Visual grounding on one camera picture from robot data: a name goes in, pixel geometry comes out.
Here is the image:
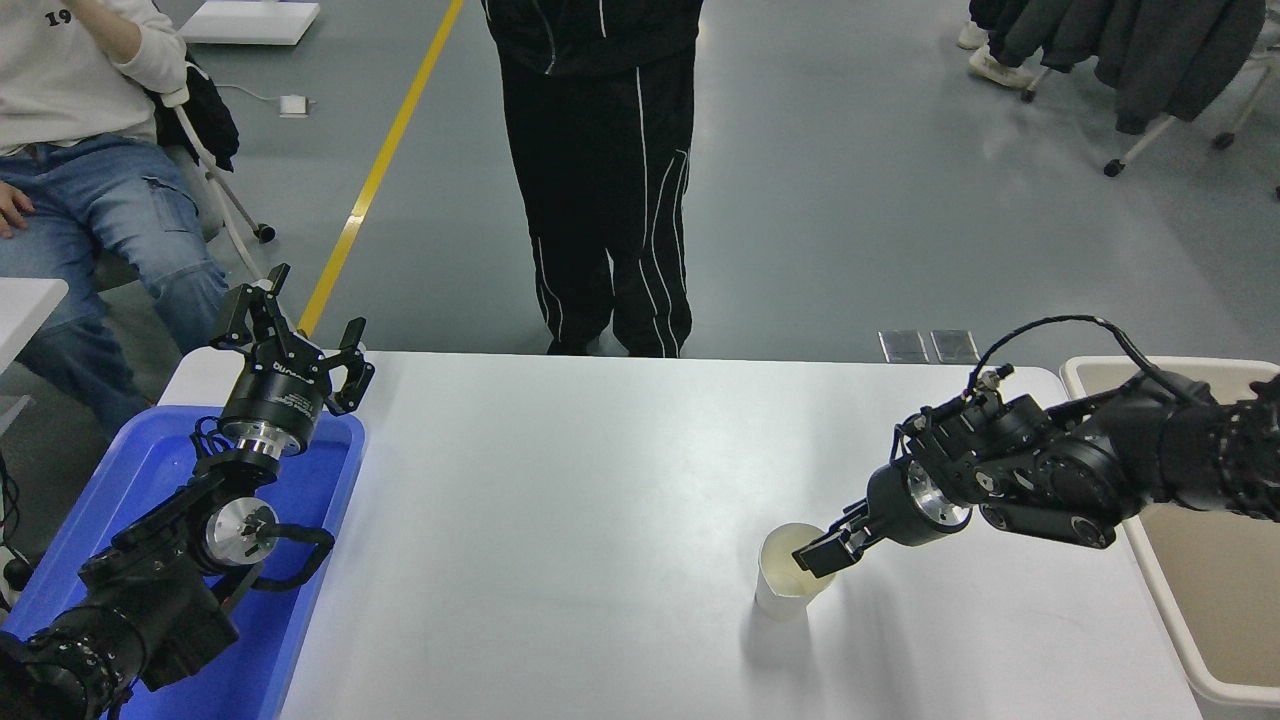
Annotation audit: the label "white side table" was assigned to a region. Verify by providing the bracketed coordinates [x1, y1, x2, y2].
[0, 277, 71, 376]

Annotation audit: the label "white frame office chair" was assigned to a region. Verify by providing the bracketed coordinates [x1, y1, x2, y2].
[95, 85, 278, 296]

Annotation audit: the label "seated person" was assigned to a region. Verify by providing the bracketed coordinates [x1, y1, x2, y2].
[0, 0, 233, 441]

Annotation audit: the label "black cable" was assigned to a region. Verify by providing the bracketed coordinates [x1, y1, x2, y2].
[0, 452, 39, 613]

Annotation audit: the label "blue plastic tray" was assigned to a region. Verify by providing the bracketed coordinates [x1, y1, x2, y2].
[0, 405, 367, 720]

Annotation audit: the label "flat white board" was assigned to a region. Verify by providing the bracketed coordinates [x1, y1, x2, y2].
[178, 0, 321, 47]

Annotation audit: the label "standing person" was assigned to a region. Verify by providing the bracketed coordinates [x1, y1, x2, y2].
[481, 0, 705, 358]

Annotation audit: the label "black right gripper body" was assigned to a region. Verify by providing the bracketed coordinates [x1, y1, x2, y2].
[866, 460, 939, 547]

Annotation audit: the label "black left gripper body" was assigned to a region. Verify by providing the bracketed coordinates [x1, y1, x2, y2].
[220, 358, 333, 445]

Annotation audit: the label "white chair with castors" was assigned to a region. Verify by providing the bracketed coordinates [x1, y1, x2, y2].
[1020, 40, 1280, 179]

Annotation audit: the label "person with white shoes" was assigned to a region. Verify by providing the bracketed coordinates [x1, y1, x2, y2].
[955, 0, 1036, 91]

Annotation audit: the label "dark grey coats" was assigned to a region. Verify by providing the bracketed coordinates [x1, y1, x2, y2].
[1000, 0, 1266, 136]

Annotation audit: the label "white paper cup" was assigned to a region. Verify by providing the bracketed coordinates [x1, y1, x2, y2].
[754, 522, 839, 623]

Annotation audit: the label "large pale plastic bin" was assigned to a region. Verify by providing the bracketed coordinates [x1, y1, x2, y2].
[1060, 356, 1280, 709]

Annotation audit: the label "black garment on chair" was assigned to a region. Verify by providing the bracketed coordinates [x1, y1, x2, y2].
[150, 55, 241, 173]

